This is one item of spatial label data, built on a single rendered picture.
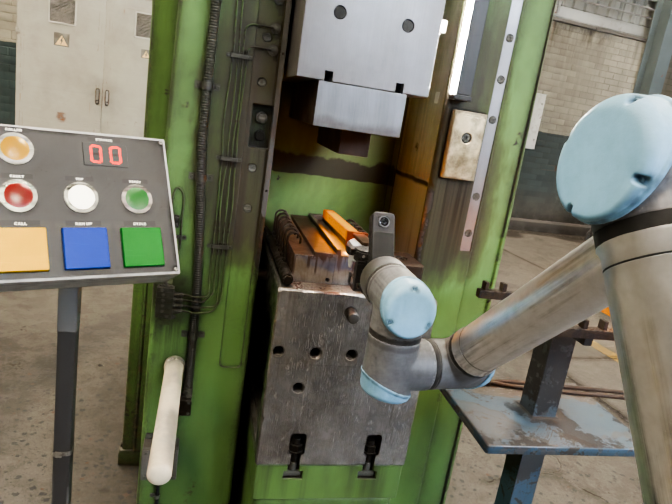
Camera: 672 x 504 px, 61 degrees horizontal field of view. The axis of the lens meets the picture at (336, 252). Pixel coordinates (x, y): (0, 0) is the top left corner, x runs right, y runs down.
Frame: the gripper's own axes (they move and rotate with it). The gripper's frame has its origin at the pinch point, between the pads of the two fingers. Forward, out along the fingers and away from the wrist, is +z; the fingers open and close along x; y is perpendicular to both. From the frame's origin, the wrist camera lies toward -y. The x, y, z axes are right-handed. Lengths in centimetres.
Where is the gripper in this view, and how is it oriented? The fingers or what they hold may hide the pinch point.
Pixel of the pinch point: (359, 239)
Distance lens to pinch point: 124.4
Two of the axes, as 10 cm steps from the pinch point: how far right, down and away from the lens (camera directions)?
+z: -2.0, -2.8, 9.4
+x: 9.7, 0.9, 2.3
